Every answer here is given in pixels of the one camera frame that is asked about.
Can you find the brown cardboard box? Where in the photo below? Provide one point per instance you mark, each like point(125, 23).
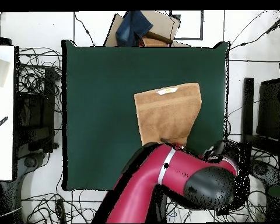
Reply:
point(161, 23)

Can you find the tan terry towel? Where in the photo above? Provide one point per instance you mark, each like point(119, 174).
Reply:
point(168, 114)

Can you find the blue denim jeans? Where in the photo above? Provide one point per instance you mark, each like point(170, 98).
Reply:
point(133, 28)

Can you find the white side table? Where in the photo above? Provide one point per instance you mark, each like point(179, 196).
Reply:
point(2, 151)

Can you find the black metal frame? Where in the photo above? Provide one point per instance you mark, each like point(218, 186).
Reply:
point(248, 105)
point(49, 93)

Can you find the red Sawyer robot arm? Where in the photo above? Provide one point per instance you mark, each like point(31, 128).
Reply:
point(142, 186)

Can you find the dark green table cloth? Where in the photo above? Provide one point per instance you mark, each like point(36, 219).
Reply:
point(102, 81)

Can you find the black striped stick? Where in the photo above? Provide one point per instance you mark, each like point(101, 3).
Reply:
point(0, 124)

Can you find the grey square frame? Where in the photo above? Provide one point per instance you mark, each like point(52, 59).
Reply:
point(201, 25)

